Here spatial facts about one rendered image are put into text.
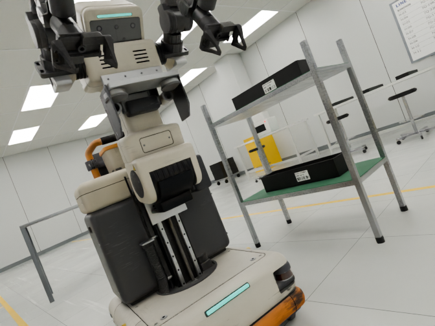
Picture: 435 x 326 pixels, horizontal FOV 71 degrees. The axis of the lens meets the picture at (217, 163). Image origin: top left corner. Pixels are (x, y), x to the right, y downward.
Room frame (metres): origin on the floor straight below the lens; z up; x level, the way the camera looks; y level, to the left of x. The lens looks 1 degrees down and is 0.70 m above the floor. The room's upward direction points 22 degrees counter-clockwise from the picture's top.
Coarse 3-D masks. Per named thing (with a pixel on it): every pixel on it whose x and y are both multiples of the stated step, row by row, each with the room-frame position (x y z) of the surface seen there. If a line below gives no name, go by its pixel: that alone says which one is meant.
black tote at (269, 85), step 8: (296, 64) 1.75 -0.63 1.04; (304, 64) 1.79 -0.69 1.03; (280, 72) 1.84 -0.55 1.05; (288, 72) 1.80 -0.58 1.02; (296, 72) 1.76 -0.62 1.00; (304, 72) 1.77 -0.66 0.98; (264, 80) 1.94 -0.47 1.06; (272, 80) 1.89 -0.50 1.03; (280, 80) 1.85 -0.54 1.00; (288, 80) 1.82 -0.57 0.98; (256, 88) 1.99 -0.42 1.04; (264, 88) 1.95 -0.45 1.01; (272, 88) 1.91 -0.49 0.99; (240, 96) 2.11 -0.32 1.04; (248, 96) 2.06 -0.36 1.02; (256, 96) 2.01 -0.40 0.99; (240, 104) 2.13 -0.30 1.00
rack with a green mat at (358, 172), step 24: (312, 72) 1.55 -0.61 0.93; (336, 72) 1.81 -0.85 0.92; (264, 96) 1.79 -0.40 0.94; (288, 96) 2.08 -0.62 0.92; (360, 96) 1.82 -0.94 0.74; (336, 120) 1.54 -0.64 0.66; (216, 144) 2.20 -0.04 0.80; (360, 168) 1.75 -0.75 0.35; (264, 192) 2.22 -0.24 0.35; (288, 192) 1.88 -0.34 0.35; (312, 192) 1.74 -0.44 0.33; (360, 192) 1.54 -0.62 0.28; (288, 216) 2.47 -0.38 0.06; (384, 240) 1.54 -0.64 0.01
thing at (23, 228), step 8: (72, 208) 3.18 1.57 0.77; (48, 216) 3.06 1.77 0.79; (24, 224) 2.95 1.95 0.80; (32, 224) 3.17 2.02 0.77; (24, 232) 2.94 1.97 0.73; (32, 248) 2.94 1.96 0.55; (32, 256) 2.93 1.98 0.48; (40, 264) 3.29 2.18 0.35; (40, 272) 2.93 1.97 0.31; (48, 280) 3.30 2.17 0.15; (48, 288) 2.94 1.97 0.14; (48, 296) 2.93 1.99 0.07
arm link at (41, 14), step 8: (48, 0) 0.71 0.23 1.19; (56, 0) 0.70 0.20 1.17; (64, 0) 0.70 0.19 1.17; (72, 0) 0.72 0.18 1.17; (40, 8) 0.77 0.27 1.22; (48, 8) 0.76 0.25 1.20; (56, 8) 0.71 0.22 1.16; (64, 8) 0.72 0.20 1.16; (72, 8) 0.73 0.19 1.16; (40, 16) 0.78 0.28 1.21; (48, 16) 0.77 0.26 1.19; (56, 16) 0.73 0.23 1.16; (64, 16) 0.73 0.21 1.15; (72, 16) 0.74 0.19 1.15; (48, 24) 0.78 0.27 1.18
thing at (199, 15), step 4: (196, 4) 0.98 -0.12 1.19; (196, 8) 0.99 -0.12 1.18; (200, 8) 0.99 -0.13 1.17; (196, 12) 0.99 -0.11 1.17; (200, 12) 0.98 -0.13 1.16; (204, 12) 0.98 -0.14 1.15; (208, 12) 0.98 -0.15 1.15; (192, 16) 1.01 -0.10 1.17; (196, 16) 0.99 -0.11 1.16; (200, 16) 0.98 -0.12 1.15; (196, 20) 0.99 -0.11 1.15; (200, 20) 0.98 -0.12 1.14
